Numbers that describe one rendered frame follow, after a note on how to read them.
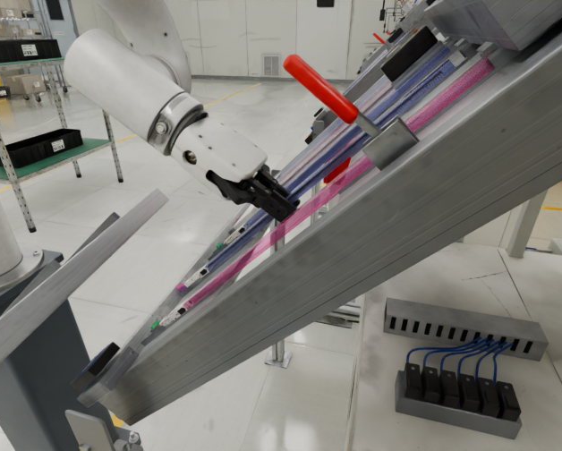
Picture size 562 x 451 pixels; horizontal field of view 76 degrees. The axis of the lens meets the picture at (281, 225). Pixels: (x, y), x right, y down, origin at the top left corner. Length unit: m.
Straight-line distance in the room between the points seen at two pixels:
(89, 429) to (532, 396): 0.62
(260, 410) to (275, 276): 1.09
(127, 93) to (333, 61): 8.71
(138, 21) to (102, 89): 0.13
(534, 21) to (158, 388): 0.45
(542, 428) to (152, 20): 0.79
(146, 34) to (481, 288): 0.80
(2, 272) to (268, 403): 0.90
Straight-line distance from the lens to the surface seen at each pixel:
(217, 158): 0.44
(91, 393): 0.46
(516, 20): 0.26
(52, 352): 0.97
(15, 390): 0.98
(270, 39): 9.42
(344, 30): 9.08
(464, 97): 0.31
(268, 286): 0.29
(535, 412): 0.71
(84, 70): 0.52
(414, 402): 0.60
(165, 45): 0.59
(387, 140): 0.26
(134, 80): 0.49
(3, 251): 0.85
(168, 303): 0.62
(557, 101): 0.23
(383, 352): 0.69
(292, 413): 1.34
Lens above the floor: 1.12
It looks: 29 degrees down
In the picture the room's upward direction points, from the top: straight up
